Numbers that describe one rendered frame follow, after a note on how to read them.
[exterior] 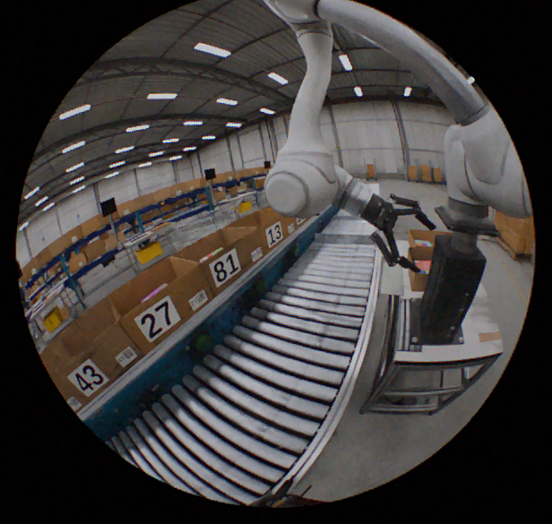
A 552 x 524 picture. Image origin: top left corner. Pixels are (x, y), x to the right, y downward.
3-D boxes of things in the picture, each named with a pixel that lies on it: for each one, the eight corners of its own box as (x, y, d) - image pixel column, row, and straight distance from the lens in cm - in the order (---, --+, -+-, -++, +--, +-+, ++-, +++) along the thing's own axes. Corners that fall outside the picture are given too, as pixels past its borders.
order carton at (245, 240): (215, 298, 80) (201, 262, 73) (181, 285, 104) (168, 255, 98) (265, 256, 104) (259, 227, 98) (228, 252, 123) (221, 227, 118)
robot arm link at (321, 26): (299, 49, 71) (283, 30, 61) (296, 21, 83) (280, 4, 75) (340, 47, 69) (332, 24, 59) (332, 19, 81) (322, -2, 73)
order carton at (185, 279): (145, 356, 73) (117, 321, 65) (125, 325, 98) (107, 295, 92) (215, 298, 81) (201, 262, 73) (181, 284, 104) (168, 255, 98)
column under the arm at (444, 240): (454, 301, 99) (473, 233, 85) (463, 344, 83) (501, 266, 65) (409, 298, 91) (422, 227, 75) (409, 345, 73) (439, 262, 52)
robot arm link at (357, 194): (357, 171, 48) (377, 183, 48) (350, 187, 56) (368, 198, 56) (340, 198, 44) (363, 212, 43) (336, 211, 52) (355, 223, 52)
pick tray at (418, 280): (470, 292, 110) (476, 275, 105) (410, 291, 95) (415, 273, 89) (456, 264, 131) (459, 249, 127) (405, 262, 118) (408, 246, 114)
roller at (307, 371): (343, 389, 66) (345, 383, 61) (223, 345, 85) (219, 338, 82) (349, 377, 68) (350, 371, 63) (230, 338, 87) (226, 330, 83)
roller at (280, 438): (306, 455, 61) (306, 455, 56) (184, 383, 81) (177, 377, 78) (315, 442, 61) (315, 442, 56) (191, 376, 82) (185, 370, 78)
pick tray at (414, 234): (461, 262, 135) (464, 248, 131) (413, 261, 121) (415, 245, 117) (449, 244, 158) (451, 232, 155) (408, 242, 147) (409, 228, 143)
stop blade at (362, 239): (374, 247, 141) (374, 236, 137) (315, 244, 150) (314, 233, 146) (374, 246, 141) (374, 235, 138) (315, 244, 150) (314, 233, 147)
